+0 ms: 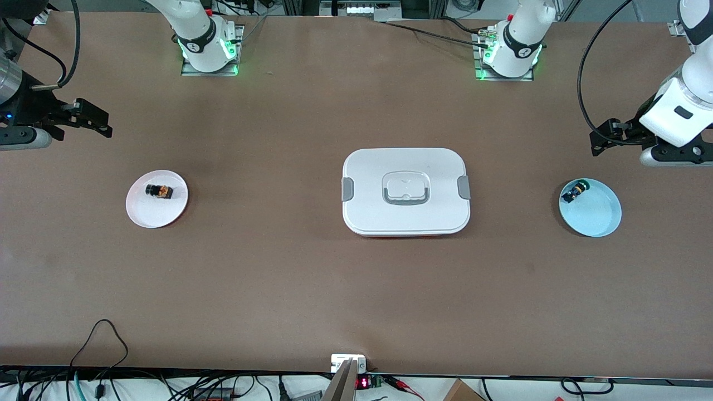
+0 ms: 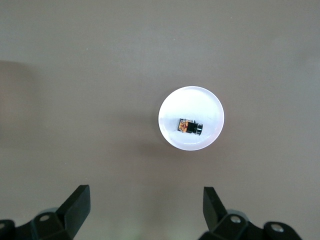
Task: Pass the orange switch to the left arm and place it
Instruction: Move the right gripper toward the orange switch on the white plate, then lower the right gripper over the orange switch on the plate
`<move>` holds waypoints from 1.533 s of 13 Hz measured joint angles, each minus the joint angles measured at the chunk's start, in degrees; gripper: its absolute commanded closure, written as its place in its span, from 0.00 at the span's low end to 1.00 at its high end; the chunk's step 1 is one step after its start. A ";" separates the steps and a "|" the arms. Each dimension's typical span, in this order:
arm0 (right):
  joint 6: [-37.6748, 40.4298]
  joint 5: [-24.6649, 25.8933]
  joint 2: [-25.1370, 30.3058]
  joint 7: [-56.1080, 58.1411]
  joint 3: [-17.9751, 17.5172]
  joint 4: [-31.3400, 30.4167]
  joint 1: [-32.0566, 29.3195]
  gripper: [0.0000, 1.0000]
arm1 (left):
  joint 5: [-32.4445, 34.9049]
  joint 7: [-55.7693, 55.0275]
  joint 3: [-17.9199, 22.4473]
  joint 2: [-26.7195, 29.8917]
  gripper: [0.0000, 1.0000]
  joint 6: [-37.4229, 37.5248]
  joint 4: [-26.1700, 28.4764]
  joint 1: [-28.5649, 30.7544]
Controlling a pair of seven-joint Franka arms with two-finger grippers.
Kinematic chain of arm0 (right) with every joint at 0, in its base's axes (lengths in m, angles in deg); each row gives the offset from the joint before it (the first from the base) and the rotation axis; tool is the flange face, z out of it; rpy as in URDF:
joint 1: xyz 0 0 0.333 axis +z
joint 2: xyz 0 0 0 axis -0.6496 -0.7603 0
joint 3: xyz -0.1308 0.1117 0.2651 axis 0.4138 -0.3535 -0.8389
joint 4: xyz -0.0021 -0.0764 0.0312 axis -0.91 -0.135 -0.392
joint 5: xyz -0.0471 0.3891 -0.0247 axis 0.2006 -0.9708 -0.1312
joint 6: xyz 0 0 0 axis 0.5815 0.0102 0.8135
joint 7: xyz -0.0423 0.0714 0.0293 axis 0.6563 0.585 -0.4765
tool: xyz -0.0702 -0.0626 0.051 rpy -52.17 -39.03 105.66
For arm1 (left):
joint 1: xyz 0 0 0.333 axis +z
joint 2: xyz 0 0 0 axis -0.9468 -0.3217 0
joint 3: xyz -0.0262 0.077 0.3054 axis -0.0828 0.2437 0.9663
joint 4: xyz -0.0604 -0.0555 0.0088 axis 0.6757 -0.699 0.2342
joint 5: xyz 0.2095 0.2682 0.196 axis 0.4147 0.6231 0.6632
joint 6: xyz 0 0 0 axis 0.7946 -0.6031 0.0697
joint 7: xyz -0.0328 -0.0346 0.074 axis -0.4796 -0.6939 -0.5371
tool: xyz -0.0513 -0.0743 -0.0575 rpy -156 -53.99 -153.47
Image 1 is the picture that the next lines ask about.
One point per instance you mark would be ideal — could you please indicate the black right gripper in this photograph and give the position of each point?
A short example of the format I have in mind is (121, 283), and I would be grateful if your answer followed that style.
(34, 109)

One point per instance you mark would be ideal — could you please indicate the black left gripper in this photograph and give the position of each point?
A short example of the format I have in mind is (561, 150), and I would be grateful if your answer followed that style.
(636, 127)

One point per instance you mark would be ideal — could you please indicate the orange push button switch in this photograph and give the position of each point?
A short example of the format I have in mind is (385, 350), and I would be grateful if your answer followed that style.
(161, 191)

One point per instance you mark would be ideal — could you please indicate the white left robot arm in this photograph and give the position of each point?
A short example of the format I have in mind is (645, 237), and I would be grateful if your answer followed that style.
(521, 39)

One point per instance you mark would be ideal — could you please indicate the white lunch box grey clasps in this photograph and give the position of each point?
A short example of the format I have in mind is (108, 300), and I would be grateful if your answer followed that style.
(406, 217)

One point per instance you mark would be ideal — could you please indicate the brown cardboard box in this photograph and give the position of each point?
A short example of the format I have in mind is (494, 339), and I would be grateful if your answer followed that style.
(462, 392)

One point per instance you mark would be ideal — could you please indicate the light blue round plate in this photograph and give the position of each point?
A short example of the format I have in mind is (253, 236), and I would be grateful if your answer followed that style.
(596, 214)

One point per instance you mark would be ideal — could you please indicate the white round plate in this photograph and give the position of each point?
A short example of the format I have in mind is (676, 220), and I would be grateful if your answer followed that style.
(156, 214)

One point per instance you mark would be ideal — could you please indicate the white power strip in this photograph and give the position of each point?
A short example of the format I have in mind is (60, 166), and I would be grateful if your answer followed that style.
(367, 9)

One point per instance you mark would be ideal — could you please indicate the black orange electronic device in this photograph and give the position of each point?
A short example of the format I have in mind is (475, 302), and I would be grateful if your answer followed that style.
(211, 394)

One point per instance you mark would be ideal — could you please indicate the red clip lead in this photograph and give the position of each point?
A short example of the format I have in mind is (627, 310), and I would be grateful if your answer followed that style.
(404, 385)

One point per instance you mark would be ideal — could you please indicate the red digit display module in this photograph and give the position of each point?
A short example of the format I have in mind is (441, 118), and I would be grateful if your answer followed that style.
(365, 382)

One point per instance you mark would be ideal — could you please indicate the aluminium profile bar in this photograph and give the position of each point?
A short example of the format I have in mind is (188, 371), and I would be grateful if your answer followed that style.
(341, 384)

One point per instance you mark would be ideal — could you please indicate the aluminium frame rail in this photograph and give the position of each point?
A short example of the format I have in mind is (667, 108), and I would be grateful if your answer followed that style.
(677, 28)
(42, 18)

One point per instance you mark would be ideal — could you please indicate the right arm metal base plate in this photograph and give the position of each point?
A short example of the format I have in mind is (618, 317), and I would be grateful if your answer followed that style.
(192, 72)

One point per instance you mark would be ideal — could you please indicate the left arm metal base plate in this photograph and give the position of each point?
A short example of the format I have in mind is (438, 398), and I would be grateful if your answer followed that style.
(484, 77)

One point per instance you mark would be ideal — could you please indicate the small white metal bracket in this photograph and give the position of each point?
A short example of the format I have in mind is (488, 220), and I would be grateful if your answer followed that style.
(340, 362)

